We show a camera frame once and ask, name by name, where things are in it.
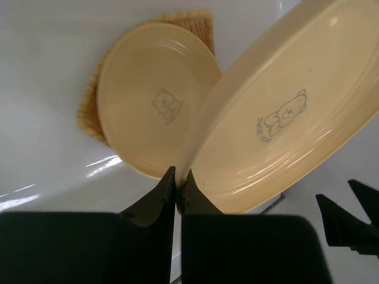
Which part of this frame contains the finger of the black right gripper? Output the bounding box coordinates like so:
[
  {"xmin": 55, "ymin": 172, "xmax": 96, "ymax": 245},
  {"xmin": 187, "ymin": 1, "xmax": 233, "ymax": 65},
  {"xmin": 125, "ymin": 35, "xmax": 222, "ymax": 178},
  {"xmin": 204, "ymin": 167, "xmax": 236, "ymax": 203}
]
[
  {"xmin": 316, "ymin": 194, "xmax": 373, "ymax": 247},
  {"xmin": 348, "ymin": 179, "xmax": 378, "ymax": 225}
]

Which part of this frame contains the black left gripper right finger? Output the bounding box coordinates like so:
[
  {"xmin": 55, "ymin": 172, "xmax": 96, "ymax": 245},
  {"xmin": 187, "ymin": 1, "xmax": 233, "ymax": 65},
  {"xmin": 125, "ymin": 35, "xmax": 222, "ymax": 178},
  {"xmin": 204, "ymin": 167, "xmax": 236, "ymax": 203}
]
[{"xmin": 180, "ymin": 173, "xmax": 332, "ymax": 283}]

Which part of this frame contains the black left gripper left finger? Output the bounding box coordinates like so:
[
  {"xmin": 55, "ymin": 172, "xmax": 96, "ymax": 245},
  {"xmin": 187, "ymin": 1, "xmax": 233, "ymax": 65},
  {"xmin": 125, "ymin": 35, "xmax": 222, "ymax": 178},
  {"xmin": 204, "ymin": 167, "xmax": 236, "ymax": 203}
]
[{"xmin": 1, "ymin": 167, "xmax": 176, "ymax": 283}]

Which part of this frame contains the beige plate with bear print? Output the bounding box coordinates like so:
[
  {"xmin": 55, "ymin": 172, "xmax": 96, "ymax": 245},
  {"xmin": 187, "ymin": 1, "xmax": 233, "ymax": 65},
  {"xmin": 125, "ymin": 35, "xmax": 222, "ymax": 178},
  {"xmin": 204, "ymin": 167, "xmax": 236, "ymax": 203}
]
[{"xmin": 97, "ymin": 22, "xmax": 221, "ymax": 179}]

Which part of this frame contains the woven bamboo fan-shaped tray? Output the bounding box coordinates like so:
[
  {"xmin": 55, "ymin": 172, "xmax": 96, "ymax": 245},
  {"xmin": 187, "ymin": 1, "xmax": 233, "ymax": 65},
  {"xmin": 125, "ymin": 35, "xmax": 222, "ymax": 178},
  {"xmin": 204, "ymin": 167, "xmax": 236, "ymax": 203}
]
[{"xmin": 76, "ymin": 9, "xmax": 215, "ymax": 146}]

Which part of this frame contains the translucent white plastic bin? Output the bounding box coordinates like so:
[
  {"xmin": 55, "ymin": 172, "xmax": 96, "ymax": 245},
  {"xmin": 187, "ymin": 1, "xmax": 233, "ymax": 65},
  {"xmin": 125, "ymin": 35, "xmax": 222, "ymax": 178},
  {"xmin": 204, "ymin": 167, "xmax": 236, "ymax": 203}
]
[{"xmin": 0, "ymin": 0, "xmax": 379, "ymax": 284}]

